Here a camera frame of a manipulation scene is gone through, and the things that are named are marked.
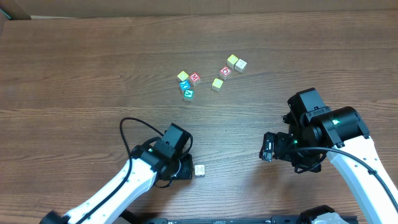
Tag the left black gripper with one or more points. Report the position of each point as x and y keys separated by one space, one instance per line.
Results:
x=186 y=168

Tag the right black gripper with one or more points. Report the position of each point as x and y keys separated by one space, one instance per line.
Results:
x=277 y=146

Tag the W wooden block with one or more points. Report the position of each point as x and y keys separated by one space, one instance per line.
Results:
x=199 y=170

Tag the green A wooden block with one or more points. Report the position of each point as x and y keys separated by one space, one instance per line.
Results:
x=188 y=95

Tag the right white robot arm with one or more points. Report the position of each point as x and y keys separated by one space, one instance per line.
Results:
x=342 y=137

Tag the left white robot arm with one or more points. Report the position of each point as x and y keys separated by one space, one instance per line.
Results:
x=144 y=168

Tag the blue X wooden block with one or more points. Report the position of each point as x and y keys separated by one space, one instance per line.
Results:
x=184 y=85

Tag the yellow block with drawing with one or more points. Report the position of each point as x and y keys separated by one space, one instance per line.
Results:
x=217 y=84

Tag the plain white wooden block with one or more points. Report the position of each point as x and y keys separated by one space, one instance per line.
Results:
x=240 y=65

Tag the red M wooden block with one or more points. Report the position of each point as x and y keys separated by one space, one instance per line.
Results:
x=194 y=78

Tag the red Q wooden block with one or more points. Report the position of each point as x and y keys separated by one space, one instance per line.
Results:
x=225 y=72

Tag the yellow top wooden block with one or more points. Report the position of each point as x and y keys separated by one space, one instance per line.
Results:
x=182 y=76

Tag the far yellow top block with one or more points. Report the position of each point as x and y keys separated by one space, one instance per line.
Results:
x=232 y=60

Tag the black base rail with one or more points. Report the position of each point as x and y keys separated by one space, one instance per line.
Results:
x=319 y=214

